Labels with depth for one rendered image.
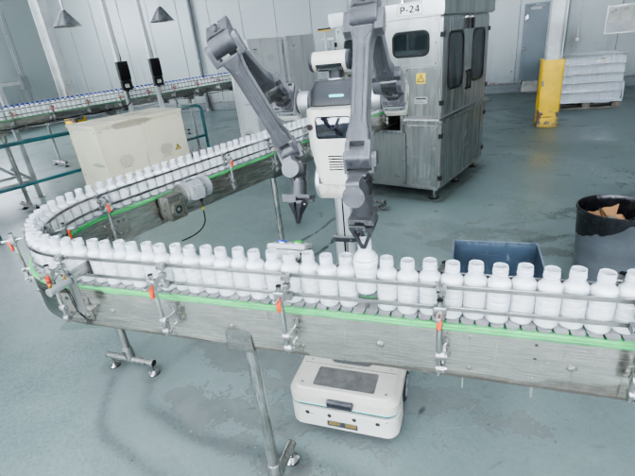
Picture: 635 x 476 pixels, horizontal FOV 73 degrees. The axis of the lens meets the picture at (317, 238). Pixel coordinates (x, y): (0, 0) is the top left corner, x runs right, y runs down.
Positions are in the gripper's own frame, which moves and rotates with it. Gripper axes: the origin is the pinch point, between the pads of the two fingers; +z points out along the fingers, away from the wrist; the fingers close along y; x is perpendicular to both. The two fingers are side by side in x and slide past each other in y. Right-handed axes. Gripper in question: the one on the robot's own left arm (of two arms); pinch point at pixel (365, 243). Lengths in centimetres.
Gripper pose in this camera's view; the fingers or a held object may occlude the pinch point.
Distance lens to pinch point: 121.3
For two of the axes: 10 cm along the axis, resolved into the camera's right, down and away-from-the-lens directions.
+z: 1.0, 9.0, 4.2
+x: -9.5, -0.4, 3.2
